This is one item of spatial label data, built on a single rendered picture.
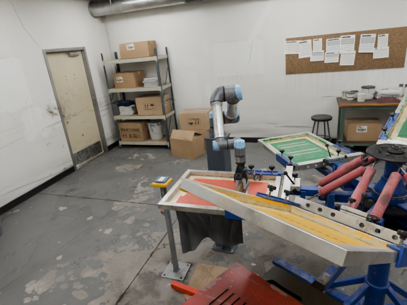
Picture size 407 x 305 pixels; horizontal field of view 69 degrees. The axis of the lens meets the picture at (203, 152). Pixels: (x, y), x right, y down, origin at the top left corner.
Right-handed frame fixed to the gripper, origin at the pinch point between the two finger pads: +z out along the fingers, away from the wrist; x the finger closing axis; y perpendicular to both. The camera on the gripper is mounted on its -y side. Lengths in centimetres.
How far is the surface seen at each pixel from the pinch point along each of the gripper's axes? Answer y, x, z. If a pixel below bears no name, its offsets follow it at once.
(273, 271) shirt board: -70, -30, 7
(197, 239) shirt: -20.3, 29.9, 33.4
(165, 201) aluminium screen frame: -24, 49, 2
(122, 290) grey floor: -19, 109, 100
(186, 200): -14.1, 37.5, 5.1
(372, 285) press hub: -4, -88, 65
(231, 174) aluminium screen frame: 26.0, 14.0, 1.9
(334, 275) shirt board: -63, -57, 9
